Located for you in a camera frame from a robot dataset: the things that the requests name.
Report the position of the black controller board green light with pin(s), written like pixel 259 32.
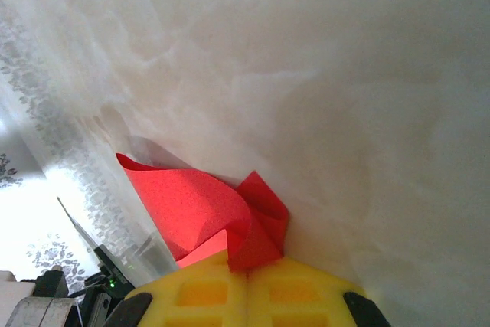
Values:
pixel 115 279

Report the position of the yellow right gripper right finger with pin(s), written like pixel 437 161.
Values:
pixel 298 304

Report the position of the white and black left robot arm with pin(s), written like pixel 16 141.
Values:
pixel 38 311

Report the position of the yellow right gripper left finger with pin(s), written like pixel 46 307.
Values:
pixel 199 304

